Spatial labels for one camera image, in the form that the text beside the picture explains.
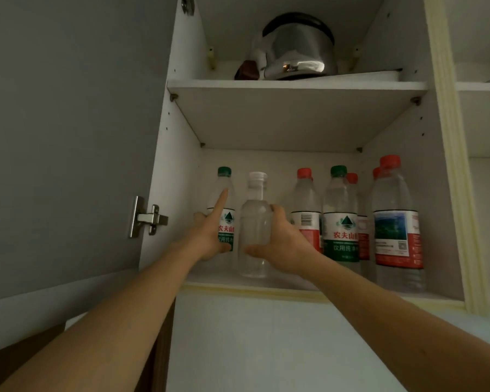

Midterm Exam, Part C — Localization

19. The person's right hand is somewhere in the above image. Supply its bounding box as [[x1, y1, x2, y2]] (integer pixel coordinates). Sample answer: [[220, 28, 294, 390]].
[[244, 204, 324, 279]]

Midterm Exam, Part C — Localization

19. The person's left hand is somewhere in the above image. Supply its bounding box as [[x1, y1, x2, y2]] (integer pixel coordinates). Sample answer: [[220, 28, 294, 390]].
[[173, 188, 234, 262]]

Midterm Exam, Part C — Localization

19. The clear white-capped bottle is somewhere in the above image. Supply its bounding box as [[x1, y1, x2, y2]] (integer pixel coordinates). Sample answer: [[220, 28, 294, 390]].
[[237, 171, 275, 279]]

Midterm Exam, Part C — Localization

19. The group of bottles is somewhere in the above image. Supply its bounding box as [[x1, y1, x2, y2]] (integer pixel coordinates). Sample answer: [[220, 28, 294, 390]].
[[289, 155, 427, 293]]

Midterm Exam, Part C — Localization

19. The white wall cabinet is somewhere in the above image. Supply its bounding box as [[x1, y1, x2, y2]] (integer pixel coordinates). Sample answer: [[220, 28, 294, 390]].
[[138, 0, 490, 315]]

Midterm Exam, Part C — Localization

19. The person's right forearm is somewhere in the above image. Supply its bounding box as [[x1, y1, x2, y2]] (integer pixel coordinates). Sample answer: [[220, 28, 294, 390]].
[[302, 253, 490, 392]]

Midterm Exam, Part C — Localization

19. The person's left forearm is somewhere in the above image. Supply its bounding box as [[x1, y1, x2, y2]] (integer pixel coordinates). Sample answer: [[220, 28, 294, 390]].
[[0, 240, 213, 392]]

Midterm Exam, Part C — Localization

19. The cupboard door hinge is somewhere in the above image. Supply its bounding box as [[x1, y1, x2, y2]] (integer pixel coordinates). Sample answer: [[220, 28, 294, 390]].
[[127, 195, 169, 240]]

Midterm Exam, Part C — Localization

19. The dark brown bowl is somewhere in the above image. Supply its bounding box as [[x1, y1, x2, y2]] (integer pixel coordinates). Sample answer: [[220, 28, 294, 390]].
[[234, 60, 262, 81]]

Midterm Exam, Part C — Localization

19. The grey wall cabinet door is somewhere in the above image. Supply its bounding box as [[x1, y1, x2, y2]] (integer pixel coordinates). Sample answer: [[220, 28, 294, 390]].
[[0, 0, 180, 358]]

